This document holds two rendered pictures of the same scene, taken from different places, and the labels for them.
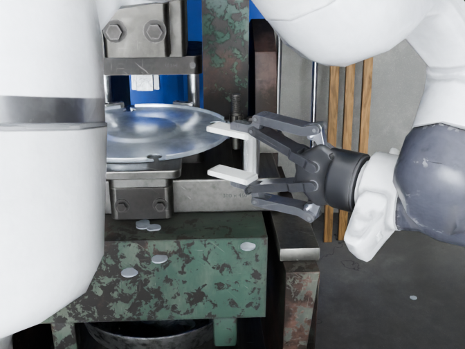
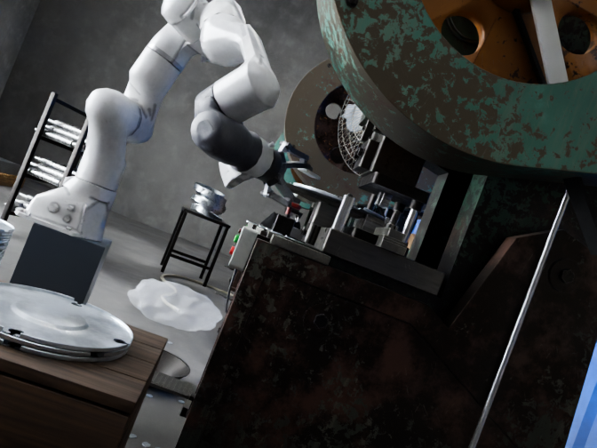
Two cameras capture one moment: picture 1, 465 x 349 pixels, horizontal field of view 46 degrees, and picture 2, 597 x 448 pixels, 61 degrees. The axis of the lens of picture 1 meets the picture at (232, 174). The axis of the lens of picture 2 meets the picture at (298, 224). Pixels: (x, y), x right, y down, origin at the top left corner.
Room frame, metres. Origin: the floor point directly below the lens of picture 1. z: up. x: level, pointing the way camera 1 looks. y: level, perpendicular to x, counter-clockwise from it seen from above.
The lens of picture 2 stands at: (0.73, -1.27, 0.65)
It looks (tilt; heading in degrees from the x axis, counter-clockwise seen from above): 2 degrees up; 89
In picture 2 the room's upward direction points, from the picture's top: 21 degrees clockwise
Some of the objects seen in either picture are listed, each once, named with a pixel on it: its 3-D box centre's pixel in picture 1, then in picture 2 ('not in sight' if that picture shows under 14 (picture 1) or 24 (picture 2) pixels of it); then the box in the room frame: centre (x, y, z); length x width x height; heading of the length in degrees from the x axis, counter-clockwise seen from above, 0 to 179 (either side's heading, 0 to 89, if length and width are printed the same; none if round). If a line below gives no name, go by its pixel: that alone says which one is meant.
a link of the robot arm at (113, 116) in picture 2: not in sight; (106, 138); (0.21, 0.09, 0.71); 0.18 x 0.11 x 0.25; 81
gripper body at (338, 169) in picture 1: (330, 176); (270, 166); (0.65, -0.13, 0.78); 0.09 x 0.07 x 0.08; 55
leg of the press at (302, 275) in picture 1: (279, 233); (409, 378); (1.12, -0.11, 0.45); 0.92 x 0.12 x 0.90; 3
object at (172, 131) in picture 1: (140, 129); (337, 203); (0.84, 0.15, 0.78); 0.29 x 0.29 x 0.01
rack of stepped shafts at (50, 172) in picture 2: not in sight; (67, 176); (-0.74, 2.18, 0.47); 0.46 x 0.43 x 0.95; 163
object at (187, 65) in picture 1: (145, 64); (390, 194); (0.97, 0.15, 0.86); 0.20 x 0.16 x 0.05; 93
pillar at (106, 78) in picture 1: (106, 89); not in sight; (1.03, 0.24, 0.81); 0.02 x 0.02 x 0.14
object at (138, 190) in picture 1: (140, 179); (312, 219); (0.80, 0.14, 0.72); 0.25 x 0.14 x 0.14; 3
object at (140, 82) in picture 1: (145, 78); (383, 199); (0.96, 0.15, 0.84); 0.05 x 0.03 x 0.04; 93
